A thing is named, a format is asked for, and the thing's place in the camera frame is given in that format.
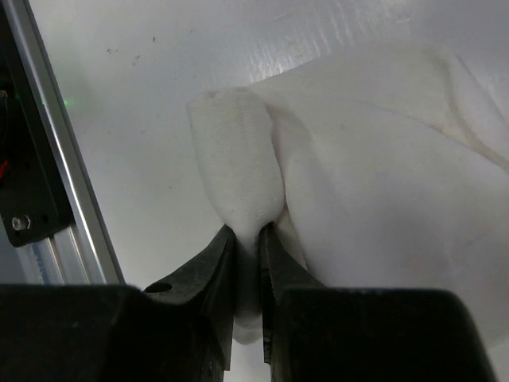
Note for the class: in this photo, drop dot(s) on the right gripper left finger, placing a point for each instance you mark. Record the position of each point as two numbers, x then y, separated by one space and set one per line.
177 329

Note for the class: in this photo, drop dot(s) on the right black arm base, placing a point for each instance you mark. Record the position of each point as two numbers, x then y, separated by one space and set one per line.
34 203

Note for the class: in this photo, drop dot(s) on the aluminium frame rail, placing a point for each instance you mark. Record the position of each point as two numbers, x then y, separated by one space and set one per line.
82 252

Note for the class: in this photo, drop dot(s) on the white sock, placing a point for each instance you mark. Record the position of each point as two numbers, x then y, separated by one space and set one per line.
381 166

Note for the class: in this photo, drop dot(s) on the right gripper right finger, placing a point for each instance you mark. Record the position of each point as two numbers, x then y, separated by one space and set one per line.
312 332

